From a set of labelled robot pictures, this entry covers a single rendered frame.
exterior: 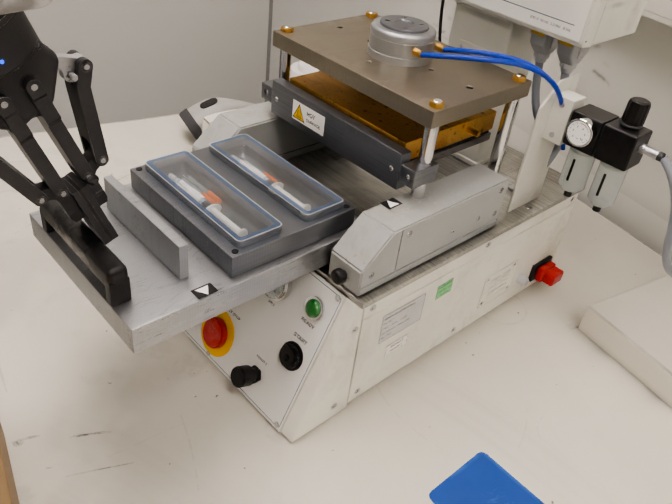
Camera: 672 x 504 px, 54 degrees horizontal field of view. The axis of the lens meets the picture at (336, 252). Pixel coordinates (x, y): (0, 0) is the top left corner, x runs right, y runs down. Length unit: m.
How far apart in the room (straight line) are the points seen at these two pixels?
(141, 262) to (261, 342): 0.20
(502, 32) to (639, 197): 0.52
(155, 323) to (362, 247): 0.23
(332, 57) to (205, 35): 1.62
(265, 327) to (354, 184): 0.24
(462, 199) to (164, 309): 0.36
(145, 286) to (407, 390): 0.38
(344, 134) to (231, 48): 1.69
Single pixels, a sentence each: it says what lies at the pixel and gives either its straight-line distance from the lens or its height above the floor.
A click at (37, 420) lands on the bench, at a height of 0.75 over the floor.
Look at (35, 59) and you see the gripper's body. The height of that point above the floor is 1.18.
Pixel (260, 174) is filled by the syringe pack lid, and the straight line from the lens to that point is 0.75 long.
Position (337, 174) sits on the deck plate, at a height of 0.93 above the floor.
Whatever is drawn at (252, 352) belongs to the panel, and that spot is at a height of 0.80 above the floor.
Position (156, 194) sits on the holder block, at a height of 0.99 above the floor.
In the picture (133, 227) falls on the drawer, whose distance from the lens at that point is 0.71.
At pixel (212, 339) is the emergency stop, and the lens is 0.85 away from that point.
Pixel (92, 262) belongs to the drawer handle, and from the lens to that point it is 0.63.
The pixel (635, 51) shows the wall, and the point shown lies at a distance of 1.31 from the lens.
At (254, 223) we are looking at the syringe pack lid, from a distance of 0.67.
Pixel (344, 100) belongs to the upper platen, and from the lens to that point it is 0.82.
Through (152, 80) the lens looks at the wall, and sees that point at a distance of 2.39.
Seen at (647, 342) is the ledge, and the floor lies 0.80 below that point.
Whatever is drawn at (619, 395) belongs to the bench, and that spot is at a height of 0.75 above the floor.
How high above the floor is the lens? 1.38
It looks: 36 degrees down
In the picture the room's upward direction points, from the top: 8 degrees clockwise
